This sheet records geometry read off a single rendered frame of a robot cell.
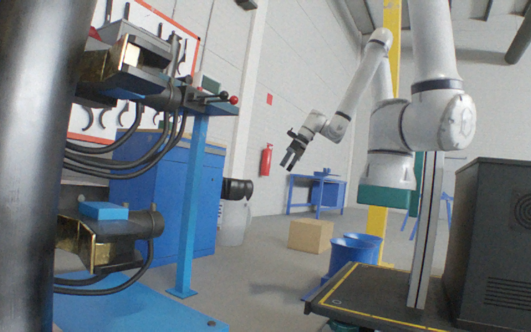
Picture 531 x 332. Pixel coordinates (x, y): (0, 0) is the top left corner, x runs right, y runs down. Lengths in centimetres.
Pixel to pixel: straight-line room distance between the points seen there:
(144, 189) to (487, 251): 191
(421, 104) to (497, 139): 1055
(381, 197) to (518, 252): 44
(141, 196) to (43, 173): 147
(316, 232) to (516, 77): 1024
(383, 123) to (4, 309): 106
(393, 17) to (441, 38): 234
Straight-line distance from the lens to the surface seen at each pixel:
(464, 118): 86
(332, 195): 727
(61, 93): 74
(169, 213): 216
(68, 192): 104
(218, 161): 247
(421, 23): 93
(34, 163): 71
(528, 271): 104
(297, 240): 312
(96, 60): 93
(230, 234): 292
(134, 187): 221
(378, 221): 275
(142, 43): 79
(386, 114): 95
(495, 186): 99
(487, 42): 1249
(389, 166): 92
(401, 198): 90
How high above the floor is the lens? 70
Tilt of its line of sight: 3 degrees up
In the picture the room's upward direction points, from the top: 7 degrees clockwise
